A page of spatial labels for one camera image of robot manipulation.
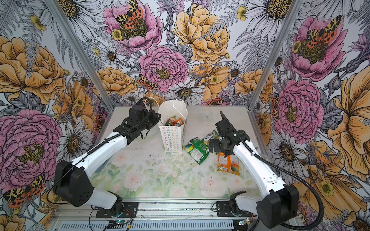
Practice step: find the green Fox's candy bag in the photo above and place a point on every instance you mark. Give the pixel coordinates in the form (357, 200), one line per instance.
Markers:
(210, 136)

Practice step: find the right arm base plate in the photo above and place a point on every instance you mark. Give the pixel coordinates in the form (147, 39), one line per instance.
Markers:
(229, 209)

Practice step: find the white printed paper bag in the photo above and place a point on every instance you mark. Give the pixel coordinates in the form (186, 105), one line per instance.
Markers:
(173, 137)

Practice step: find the red yellow Fox's fruits bag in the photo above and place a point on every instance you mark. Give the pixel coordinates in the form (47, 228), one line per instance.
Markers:
(175, 121)

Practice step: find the left aluminium corner post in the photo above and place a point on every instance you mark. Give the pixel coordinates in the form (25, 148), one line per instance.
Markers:
(73, 40)

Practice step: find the aluminium corner post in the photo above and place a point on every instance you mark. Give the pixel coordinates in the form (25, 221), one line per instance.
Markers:
(281, 37)
(73, 40)

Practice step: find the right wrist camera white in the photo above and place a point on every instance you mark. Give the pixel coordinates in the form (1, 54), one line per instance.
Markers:
(225, 128)

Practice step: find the orange snack bag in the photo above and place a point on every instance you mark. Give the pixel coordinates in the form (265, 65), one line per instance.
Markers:
(229, 164)

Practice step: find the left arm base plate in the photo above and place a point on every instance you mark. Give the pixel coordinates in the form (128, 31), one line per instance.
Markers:
(121, 210)

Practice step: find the right aluminium corner post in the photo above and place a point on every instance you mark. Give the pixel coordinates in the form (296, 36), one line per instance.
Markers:
(281, 37)

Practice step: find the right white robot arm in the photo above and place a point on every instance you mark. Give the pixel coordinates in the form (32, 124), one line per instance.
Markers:
(278, 202)

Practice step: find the aluminium front rail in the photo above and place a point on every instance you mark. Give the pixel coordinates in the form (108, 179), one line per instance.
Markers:
(156, 215)

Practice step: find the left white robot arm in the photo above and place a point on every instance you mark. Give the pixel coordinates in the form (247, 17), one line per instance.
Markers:
(72, 179)

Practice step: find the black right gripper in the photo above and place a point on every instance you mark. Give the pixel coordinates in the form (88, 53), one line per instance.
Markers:
(216, 147)

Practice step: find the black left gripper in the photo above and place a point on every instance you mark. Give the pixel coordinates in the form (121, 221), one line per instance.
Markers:
(155, 119)

